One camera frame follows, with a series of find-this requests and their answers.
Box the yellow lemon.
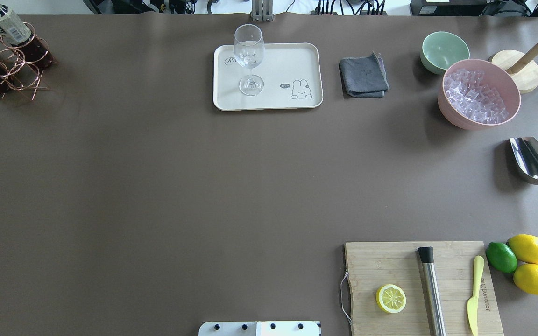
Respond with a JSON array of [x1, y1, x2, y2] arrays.
[[507, 234, 538, 264], [513, 263, 538, 295]]

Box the yellow lemon near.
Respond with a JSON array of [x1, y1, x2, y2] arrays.
[[513, 263, 538, 295]]

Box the half lemon slice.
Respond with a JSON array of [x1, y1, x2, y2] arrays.
[[375, 284, 406, 314]]

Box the pink bowl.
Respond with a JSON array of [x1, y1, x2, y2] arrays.
[[438, 59, 521, 130]]

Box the cream rabbit tray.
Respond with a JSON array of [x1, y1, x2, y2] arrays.
[[213, 42, 323, 111]]

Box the yellow plastic knife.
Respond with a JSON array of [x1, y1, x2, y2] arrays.
[[466, 255, 484, 336]]

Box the copper wire bottle basket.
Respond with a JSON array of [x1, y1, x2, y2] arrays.
[[0, 34, 58, 101]]

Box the steel ice scoop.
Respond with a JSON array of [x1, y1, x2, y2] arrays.
[[509, 137, 538, 185]]

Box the steel muddler black tip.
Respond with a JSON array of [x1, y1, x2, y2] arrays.
[[417, 246, 447, 336]]

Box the green bowl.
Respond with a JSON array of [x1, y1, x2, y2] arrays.
[[420, 31, 470, 75]]

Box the clear ice cubes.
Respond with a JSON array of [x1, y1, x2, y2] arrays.
[[443, 68, 510, 124]]

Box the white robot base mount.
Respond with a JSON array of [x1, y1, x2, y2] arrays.
[[198, 321, 322, 336]]

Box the green lime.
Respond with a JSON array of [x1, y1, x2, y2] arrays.
[[485, 242, 517, 273]]

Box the bamboo cutting board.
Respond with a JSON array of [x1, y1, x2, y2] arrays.
[[345, 242, 485, 336]]

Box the clear wine glass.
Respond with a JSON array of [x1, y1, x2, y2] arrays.
[[233, 24, 265, 96]]

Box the grey folded cloth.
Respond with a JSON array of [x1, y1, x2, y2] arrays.
[[338, 52, 390, 98]]

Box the yellow lemon far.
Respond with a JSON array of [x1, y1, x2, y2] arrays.
[[507, 234, 538, 264]]

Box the wooden glass tree stand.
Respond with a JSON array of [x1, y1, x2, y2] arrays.
[[489, 42, 538, 94]]

